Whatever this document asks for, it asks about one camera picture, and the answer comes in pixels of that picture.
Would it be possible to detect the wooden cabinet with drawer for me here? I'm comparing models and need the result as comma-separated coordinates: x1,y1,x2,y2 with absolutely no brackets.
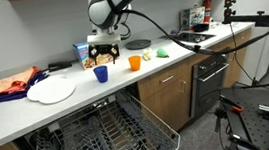
134,59,202,137

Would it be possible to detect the dark grey round plate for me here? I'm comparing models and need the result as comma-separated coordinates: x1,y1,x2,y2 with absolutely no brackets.
124,38,153,52

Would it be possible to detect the orange cloth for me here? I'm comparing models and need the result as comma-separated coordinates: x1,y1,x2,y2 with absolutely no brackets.
0,65,44,102

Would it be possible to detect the black perforated robot table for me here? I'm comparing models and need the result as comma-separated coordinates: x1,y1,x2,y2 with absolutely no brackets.
218,82,269,150

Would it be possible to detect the white round plate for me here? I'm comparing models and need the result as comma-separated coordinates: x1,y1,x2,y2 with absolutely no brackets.
24,72,78,107

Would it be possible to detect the thin black camera cable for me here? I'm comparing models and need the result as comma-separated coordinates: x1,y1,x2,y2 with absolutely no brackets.
228,21,258,88

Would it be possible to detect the blue plastic cup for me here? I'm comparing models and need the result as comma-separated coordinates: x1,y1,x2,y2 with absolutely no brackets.
92,65,110,84

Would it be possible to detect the narrow wooden cabinet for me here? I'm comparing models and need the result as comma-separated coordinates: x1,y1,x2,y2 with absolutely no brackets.
217,27,258,89

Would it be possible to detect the dark blue cloth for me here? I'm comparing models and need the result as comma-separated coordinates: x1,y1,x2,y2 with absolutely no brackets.
0,70,52,104

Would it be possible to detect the small black bowl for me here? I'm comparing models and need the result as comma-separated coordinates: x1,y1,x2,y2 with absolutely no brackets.
192,22,211,34

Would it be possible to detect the colourful board game box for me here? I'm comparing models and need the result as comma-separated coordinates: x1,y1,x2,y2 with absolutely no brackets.
178,5,208,33

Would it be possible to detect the black built-in oven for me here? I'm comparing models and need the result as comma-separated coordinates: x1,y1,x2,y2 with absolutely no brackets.
183,46,239,120

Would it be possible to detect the colourful toy food box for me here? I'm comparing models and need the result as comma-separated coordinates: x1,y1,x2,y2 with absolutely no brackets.
72,37,122,72

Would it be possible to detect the pale yellow toy food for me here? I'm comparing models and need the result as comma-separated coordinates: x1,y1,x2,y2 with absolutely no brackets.
141,47,154,62

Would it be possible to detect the black stapler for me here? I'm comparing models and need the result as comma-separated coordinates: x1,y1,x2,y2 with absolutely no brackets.
47,59,74,74

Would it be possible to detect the grey wire dishwasher rack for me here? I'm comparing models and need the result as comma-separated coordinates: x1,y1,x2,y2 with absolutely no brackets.
28,85,183,150

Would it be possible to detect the red fire extinguisher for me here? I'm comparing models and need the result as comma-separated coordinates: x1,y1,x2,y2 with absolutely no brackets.
201,0,214,24

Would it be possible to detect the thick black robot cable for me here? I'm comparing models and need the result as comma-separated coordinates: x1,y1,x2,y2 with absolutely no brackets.
119,0,269,102

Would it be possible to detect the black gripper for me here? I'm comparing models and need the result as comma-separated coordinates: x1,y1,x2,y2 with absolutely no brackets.
87,40,122,68

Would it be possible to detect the orange plastic cup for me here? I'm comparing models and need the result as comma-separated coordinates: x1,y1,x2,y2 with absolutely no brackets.
128,54,143,72

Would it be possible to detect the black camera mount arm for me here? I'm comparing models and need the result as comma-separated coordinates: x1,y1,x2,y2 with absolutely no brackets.
219,0,269,33

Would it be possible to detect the orange handled tool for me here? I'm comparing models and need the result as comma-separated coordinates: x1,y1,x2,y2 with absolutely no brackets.
218,93,246,116

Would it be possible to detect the black cooktop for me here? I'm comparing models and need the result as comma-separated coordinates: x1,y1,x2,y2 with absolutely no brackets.
158,27,217,48

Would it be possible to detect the purple toy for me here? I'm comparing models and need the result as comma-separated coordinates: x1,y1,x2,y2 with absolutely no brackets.
169,28,182,37

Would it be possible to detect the green toy food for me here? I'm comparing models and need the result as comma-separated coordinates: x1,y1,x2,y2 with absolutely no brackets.
155,46,170,60

